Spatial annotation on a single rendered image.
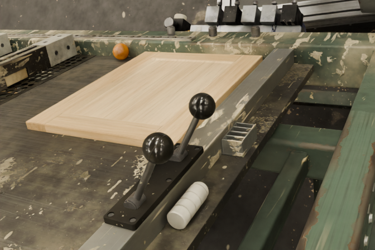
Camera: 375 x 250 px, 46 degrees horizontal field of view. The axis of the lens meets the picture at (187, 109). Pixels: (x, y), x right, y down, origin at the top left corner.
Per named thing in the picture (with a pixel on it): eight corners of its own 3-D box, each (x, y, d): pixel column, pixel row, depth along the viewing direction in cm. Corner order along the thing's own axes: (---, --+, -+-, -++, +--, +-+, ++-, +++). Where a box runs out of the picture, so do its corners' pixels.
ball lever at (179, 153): (191, 162, 69) (224, 97, 61) (180, 174, 66) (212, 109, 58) (172, 148, 70) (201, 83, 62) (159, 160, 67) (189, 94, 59)
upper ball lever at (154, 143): (152, 207, 59) (184, 138, 52) (136, 224, 56) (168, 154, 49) (129, 191, 60) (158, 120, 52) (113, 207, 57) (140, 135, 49)
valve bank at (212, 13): (326, 17, 143) (311, -15, 122) (320, 59, 141) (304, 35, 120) (190, 18, 166) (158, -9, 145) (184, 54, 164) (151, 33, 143)
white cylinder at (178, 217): (186, 232, 58) (211, 198, 65) (183, 214, 57) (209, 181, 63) (167, 227, 60) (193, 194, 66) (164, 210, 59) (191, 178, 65)
